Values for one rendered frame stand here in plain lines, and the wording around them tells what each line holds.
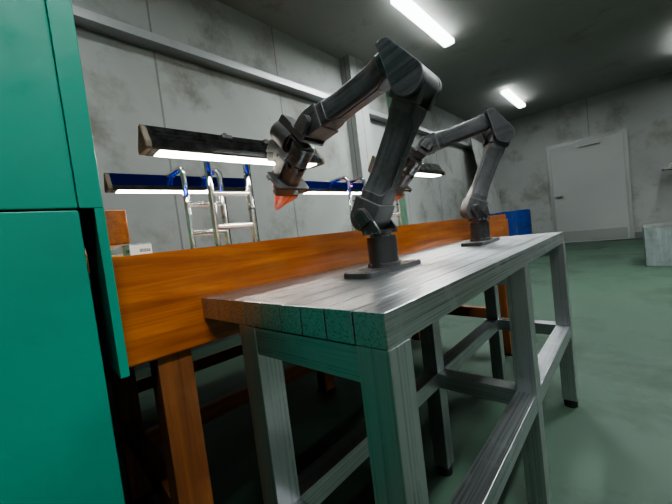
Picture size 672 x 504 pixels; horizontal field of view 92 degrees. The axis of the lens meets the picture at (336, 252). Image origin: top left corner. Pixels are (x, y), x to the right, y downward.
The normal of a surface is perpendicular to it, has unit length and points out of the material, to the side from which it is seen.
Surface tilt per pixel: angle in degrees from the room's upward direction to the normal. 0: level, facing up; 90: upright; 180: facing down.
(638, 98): 90
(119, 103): 90
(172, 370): 90
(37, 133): 90
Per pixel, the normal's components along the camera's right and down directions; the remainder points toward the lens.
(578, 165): -0.67, 0.11
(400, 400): 0.73, -0.06
